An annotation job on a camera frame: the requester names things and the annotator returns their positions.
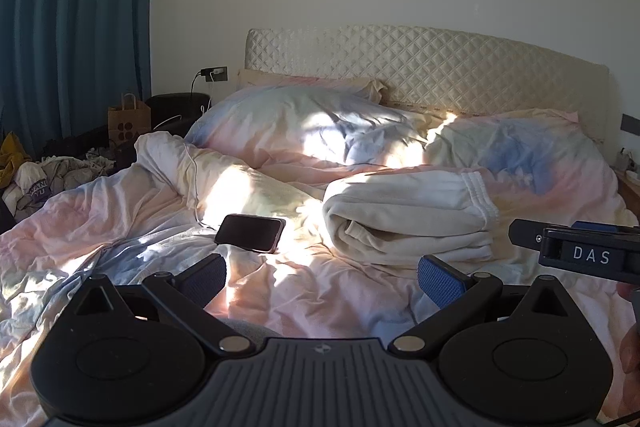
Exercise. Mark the pastel bed sheet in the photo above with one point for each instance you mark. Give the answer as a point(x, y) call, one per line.
point(125, 222)

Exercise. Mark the brown paper bag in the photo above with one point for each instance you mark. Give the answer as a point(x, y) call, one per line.
point(127, 122)

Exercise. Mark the teal curtain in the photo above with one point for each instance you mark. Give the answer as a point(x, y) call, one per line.
point(75, 32)

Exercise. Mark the cream sweatpants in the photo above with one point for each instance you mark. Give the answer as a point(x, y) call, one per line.
point(400, 217)

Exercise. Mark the wooden nightstand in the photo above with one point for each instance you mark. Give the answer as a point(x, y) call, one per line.
point(631, 187)

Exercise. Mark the pastel tie-dye pillow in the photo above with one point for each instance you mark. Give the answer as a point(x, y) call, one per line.
point(300, 122)
point(525, 147)

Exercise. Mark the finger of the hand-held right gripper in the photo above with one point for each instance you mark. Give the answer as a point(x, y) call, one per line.
point(595, 226)
point(527, 234)

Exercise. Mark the black smartphone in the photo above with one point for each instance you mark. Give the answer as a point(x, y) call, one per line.
point(250, 233)

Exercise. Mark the black low bench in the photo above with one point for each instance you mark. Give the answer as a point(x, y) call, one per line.
point(75, 143)

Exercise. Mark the person's right hand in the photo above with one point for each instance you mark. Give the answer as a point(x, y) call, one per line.
point(631, 347)

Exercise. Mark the dark cloth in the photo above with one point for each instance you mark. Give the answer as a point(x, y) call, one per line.
point(5, 212)

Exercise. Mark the grey wall switch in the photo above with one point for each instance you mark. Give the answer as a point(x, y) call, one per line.
point(631, 123)

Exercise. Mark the white garment with purple print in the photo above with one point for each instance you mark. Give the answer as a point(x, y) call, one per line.
point(32, 189)

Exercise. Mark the cream quilted headboard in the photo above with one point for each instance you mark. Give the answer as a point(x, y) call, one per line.
point(425, 67)

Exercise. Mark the black bedside stand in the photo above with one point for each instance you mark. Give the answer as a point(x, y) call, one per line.
point(175, 109)

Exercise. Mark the mustard yellow garment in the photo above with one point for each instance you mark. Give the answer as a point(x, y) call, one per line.
point(12, 157)

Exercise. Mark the pile of grey white clothes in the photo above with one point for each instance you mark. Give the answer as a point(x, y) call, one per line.
point(85, 169)

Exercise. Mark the wall socket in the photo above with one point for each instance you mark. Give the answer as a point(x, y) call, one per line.
point(220, 73)

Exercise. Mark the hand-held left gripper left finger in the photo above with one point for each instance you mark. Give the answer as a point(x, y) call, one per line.
point(202, 279)

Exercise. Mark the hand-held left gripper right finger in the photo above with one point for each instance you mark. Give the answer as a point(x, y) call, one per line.
point(440, 282)

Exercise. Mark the black charger plug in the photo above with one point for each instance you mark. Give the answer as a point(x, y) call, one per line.
point(206, 73)

